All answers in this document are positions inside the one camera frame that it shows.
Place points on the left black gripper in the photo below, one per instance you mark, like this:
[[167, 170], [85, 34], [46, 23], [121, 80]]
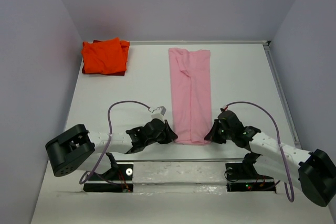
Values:
[[169, 136]]

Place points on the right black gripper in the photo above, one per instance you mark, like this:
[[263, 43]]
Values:
[[211, 136]]

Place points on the pink t shirt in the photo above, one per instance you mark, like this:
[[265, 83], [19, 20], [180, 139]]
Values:
[[191, 95]]

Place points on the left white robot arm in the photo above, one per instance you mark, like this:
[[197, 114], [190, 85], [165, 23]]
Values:
[[79, 149]]

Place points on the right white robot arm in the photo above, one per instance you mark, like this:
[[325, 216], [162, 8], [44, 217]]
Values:
[[312, 172]]

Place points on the folded orange t shirt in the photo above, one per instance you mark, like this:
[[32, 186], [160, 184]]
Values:
[[105, 57]]

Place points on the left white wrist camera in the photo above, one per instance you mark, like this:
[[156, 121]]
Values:
[[158, 113]]

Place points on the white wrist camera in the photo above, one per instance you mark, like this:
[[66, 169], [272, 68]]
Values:
[[224, 108], [158, 113]]

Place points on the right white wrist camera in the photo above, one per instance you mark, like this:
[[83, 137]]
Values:
[[224, 108]]

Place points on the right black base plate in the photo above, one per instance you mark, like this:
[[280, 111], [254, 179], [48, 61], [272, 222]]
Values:
[[242, 176]]

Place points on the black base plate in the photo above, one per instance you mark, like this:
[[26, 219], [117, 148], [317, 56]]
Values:
[[242, 176], [119, 181]]

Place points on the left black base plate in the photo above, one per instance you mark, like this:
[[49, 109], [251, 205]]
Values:
[[119, 181]]

